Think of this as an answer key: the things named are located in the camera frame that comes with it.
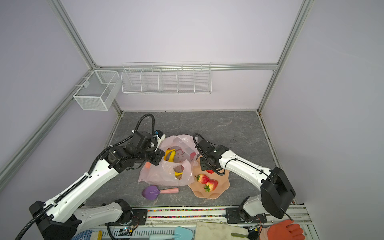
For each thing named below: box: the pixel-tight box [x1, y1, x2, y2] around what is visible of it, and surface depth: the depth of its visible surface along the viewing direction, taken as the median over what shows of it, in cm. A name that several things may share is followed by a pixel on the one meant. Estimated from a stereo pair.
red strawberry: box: [204, 179, 218, 193], surface depth 81 cm
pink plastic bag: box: [138, 134, 200, 186], surface depth 76 cm
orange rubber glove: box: [267, 219, 306, 240], surface depth 70 cm
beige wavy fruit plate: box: [188, 156, 230, 199], surface depth 82 cm
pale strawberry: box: [194, 173, 210, 184], surface depth 84 cm
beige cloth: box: [194, 221, 250, 240], surface depth 71 cm
